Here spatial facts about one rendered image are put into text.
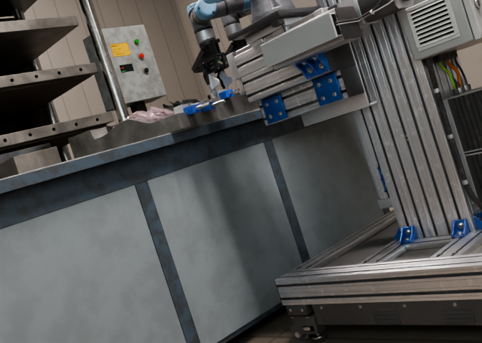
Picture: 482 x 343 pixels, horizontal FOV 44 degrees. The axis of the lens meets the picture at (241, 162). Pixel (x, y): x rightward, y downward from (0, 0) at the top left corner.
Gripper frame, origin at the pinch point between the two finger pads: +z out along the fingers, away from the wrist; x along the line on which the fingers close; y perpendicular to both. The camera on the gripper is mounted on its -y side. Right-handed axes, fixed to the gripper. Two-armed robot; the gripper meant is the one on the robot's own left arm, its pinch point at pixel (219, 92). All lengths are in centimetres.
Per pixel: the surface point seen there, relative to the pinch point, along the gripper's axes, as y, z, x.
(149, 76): -85, -28, 35
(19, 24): -82, -62, -29
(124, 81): -85, -28, 19
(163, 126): 7.2, 7.7, -36.7
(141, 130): -1.8, 6.2, -39.5
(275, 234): 4, 59, 1
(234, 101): 2.1, 4.7, 3.9
